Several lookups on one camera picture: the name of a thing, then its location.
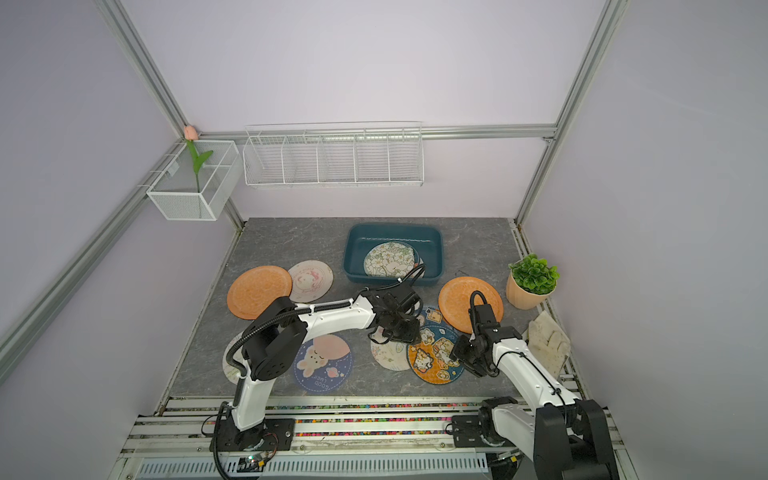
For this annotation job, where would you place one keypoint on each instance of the pink striped bunny coaster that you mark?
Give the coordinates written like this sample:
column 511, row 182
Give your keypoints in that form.
column 311, row 280

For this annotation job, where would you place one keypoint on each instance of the orange blue bears coaster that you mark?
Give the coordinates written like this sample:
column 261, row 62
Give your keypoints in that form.
column 430, row 359

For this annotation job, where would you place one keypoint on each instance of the purple pink bunny coaster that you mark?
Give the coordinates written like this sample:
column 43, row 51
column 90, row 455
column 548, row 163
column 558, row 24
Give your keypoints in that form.
column 323, row 364

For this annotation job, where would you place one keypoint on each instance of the small blue coaster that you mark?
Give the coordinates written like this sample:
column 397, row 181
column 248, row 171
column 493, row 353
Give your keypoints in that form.
column 430, row 315

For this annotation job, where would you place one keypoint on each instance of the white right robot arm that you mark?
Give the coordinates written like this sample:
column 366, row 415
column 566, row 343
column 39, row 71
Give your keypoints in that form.
column 564, row 436

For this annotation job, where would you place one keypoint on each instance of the green potted plant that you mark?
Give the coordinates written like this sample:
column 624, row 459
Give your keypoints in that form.
column 531, row 281

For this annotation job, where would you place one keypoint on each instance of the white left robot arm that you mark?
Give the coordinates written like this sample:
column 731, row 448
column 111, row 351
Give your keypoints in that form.
column 266, row 349

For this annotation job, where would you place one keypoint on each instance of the pink artificial tulip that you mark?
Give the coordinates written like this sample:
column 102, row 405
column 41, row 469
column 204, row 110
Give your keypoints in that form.
column 198, row 158

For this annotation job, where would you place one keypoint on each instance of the teal plastic storage box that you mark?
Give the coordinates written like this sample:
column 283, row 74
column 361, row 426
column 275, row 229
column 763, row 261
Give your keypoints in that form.
column 426, row 241

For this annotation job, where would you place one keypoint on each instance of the white pink floral coaster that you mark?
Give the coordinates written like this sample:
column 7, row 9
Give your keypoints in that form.
column 232, row 373

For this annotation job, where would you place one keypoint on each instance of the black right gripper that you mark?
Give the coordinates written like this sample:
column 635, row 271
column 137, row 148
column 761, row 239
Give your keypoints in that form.
column 461, row 341

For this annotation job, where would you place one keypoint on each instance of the white mesh box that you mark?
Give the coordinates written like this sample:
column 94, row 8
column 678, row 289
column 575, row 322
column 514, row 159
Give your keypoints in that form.
column 174, row 192

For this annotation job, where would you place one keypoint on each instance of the white butterfly coaster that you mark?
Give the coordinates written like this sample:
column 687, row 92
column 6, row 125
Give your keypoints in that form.
column 391, row 355

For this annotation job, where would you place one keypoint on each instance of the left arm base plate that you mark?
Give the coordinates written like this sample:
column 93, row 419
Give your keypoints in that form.
column 273, row 434

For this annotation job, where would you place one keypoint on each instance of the white wire basket shelf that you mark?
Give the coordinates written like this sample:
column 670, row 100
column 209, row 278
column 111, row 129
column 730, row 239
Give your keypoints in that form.
column 386, row 153

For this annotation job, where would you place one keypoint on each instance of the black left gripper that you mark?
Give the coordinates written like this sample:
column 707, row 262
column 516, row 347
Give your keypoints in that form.
column 412, row 336

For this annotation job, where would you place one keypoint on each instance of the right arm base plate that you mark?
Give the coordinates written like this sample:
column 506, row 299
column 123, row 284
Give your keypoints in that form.
column 472, row 431

